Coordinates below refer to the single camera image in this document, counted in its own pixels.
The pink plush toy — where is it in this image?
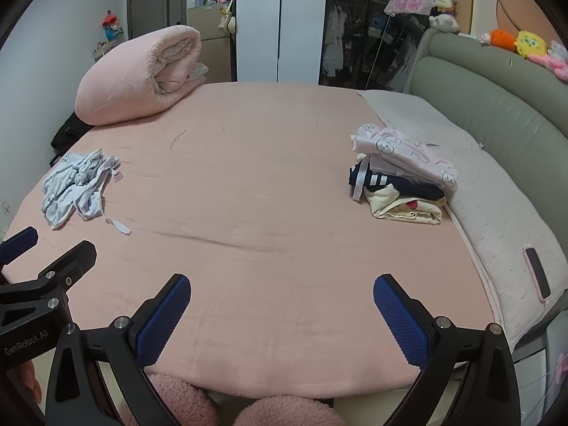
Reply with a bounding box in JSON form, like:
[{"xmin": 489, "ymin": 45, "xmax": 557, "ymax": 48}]
[{"xmin": 528, "ymin": 40, "xmax": 568, "ymax": 82}]

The white wardrobe door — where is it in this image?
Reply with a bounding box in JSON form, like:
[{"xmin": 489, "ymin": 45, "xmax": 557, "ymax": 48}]
[{"xmin": 236, "ymin": 0, "xmax": 329, "ymax": 84}]

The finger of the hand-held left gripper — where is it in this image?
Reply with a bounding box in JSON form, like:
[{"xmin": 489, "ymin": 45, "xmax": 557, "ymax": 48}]
[
  {"xmin": 0, "ymin": 226, "xmax": 39, "ymax": 273},
  {"xmin": 0, "ymin": 240, "xmax": 97, "ymax": 306}
]

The black bag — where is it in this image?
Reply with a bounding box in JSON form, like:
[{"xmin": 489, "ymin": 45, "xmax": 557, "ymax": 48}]
[{"xmin": 50, "ymin": 111, "xmax": 95, "ymax": 167}]

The person's left hand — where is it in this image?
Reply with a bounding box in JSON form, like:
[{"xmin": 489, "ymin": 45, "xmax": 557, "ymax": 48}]
[{"xmin": 18, "ymin": 359, "xmax": 43, "ymax": 405}]

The folded grey garment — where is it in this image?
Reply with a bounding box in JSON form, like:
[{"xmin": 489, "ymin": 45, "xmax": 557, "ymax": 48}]
[{"xmin": 367, "ymin": 155, "xmax": 429, "ymax": 180}]

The phone in pink case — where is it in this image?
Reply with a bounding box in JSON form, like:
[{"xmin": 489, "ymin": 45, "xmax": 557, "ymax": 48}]
[{"xmin": 524, "ymin": 245, "xmax": 552, "ymax": 304}]

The beige quilted blanket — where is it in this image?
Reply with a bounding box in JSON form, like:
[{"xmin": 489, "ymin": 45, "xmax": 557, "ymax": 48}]
[{"xmin": 357, "ymin": 90, "xmax": 555, "ymax": 352}]

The cream hanging bag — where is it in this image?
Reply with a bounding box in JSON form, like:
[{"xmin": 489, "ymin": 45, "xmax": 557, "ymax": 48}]
[{"xmin": 219, "ymin": 2, "xmax": 237, "ymax": 34}]

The white navy-trimmed t-shirt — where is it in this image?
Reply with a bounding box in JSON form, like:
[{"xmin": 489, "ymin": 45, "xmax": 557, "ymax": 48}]
[{"xmin": 41, "ymin": 173, "xmax": 108, "ymax": 231}]

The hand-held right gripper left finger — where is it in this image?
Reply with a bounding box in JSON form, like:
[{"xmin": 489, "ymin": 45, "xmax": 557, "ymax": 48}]
[{"xmin": 44, "ymin": 274, "xmax": 192, "ymax": 426}]

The pink bed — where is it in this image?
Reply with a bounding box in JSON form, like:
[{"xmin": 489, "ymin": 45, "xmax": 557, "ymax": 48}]
[{"xmin": 9, "ymin": 82, "xmax": 500, "ymax": 402}]

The red-hat doll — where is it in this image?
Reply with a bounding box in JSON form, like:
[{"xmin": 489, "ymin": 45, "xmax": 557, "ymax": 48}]
[{"xmin": 101, "ymin": 9, "xmax": 125, "ymax": 42}]

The brown door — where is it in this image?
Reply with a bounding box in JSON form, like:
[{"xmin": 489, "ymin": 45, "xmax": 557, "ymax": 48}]
[{"xmin": 127, "ymin": 0, "xmax": 188, "ymax": 42}]

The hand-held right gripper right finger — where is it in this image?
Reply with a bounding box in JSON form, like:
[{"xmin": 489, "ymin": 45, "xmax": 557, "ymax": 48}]
[{"xmin": 373, "ymin": 274, "xmax": 521, "ymax": 426}]

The person's right leg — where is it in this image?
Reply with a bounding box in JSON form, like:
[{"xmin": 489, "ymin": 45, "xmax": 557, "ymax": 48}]
[{"xmin": 233, "ymin": 396, "xmax": 348, "ymax": 426}]

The orange carrot plush toy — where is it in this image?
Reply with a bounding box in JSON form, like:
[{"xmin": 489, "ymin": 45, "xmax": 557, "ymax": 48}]
[{"xmin": 478, "ymin": 29, "xmax": 520, "ymax": 49}]

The yellow plush toy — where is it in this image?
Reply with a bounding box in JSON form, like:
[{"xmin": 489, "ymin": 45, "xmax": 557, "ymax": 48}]
[{"xmin": 514, "ymin": 30, "xmax": 551, "ymax": 60}]

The beige cabinet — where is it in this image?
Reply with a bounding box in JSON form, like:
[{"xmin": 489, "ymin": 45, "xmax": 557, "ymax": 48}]
[{"xmin": 186, "ymin": 2, "xmax": 237, "ymax": 83}]

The pile of folded clothes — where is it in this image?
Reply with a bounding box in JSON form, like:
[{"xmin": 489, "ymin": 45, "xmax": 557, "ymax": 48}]
[{"xmin": 364, "ymin": 185, "xmax": 447, "ymax": 225}]

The white plush toy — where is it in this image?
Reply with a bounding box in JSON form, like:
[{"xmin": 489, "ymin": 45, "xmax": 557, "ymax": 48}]
[{"xmin": 428, "ymin": 12, "xmax": 461, "ymax": 34}]

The grey-green sofa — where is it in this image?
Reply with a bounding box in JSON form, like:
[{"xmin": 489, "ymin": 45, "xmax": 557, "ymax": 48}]
[{"xmin": 402, "ymin": 29, "xmax": 568, "ymax": 249}]

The folded pink printed garment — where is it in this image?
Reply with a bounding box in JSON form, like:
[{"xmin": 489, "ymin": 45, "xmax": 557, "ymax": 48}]
[{"xmin": 350, "ymin": 123, "xmax": 460, "ymax": 189}]

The glass-door wardrobe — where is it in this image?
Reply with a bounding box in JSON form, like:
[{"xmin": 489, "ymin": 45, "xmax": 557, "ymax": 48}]
[{"xmin": 318, "ymin": 0, "xmax": 438, "ymax": 94}]

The rolled pink quilt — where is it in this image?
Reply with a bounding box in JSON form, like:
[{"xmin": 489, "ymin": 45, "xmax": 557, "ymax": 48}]
[{"xmin": 75, "ymin": 25, "xmax": 209, "ymax": 126}]

